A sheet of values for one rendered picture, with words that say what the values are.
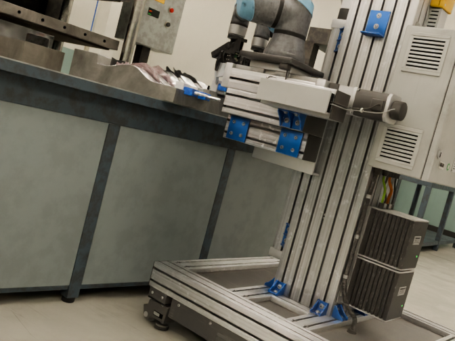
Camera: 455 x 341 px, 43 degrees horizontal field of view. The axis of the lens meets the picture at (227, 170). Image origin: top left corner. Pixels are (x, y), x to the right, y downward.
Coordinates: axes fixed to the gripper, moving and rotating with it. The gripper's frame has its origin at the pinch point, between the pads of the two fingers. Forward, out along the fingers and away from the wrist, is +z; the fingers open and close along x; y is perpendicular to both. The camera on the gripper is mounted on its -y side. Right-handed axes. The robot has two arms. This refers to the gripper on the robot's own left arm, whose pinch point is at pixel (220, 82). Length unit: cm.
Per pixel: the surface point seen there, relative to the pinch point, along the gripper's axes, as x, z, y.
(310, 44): 355, -85, -226
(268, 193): 47, 44, 5
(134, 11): 2, -26, -74
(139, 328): -39, 92, 30
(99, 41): -10, -6, -79
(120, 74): -42.4, 7.5, -11.1
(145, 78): -39.0, 6.7, -0.1
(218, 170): 8.0, 36.6, 4.4
